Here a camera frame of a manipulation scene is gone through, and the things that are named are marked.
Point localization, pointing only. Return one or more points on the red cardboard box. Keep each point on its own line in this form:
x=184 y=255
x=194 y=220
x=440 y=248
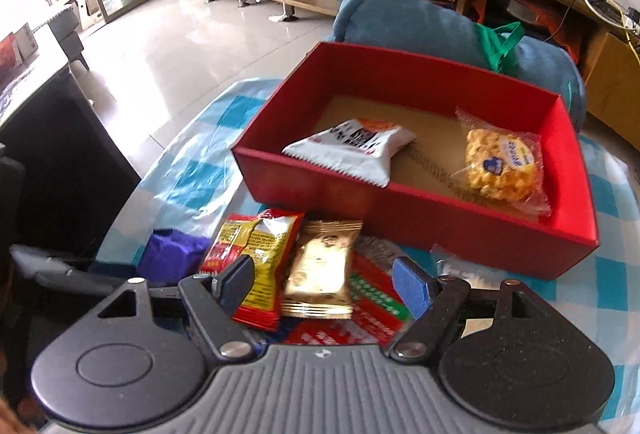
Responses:
x=565 y=194

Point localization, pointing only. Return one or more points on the black side cabinet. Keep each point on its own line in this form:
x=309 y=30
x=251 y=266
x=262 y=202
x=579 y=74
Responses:
x=55 y=164

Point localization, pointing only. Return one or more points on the white snack packet orange print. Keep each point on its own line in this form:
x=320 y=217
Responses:
x=350 y=147

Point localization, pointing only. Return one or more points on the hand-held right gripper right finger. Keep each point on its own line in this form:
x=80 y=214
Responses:
x=411 y=286

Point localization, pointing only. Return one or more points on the red green snack packet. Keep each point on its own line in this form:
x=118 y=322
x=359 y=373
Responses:
x=372 y=309

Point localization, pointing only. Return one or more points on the blue white checkered tablecloth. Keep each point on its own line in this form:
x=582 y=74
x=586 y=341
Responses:
x=200 y=154

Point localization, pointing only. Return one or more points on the gold snack packet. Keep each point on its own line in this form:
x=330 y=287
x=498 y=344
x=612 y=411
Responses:
x=317 y=269

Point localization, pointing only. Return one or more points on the blue rolled cushion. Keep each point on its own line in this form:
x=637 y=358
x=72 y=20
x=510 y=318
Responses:
x=425 y=22

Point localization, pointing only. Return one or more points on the black stool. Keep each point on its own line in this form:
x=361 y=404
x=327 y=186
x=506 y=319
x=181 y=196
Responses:
x=67 y=32

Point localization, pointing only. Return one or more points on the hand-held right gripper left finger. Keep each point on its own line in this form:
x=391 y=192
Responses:
x=239 y=281

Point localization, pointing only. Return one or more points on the orange plastic bag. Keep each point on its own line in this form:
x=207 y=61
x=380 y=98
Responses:
x=565 y=37

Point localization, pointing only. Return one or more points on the popcorn ball clear packet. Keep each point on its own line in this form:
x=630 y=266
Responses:
x=502 y=164

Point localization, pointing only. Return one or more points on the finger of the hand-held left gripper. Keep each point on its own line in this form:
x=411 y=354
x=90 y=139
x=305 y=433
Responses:
x=85 y=283
x=40 y=256

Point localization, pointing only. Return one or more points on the purple snack packet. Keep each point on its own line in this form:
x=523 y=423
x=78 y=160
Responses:
x=172 y=256

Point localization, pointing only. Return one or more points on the white bun clear packet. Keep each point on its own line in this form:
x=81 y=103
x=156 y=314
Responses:
x=452 y=264

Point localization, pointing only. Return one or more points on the red yellow snack packet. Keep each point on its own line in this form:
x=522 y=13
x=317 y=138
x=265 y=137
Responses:
x=260 y=239

